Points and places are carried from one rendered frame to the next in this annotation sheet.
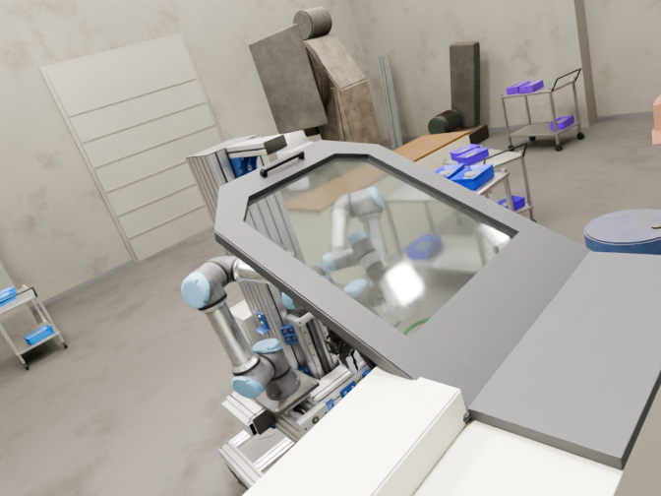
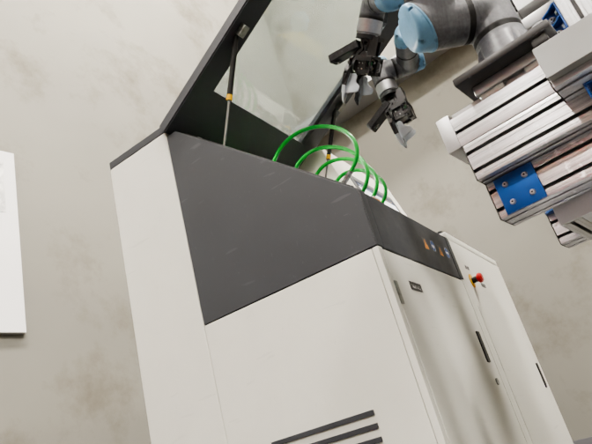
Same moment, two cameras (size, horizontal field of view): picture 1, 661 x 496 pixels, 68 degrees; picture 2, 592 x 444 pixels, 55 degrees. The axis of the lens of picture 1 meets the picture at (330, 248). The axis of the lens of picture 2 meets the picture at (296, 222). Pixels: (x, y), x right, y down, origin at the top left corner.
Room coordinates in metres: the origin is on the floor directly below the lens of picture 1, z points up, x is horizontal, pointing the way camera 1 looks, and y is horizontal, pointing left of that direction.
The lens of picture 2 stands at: (2.84, -1.02, 0.34)
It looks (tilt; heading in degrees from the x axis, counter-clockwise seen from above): 23 degrees up; 157
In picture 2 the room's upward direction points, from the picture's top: 16 degrees counter-clockwise
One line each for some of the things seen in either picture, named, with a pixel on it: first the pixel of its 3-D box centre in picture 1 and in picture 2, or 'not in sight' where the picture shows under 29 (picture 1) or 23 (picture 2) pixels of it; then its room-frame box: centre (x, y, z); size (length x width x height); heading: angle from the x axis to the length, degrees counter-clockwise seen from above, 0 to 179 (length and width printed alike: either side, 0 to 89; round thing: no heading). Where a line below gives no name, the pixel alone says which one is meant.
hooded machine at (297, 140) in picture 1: (298, 157); not in sight; (10.22, 0.03, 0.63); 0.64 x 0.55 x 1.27; 122
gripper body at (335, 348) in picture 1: (338, 336); (396, 107); (1.44, 0.07, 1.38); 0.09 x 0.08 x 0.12; 39
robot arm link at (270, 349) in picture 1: (269, 356); not in sight; (1.76, 0.38, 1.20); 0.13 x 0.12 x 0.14; 149
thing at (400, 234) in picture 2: not in sight; (412, 243); (1.45, -0.08, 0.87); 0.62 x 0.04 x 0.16; 129
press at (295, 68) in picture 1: (324, 122); not in sight; (7.23, -0.49, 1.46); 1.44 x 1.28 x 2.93; 32
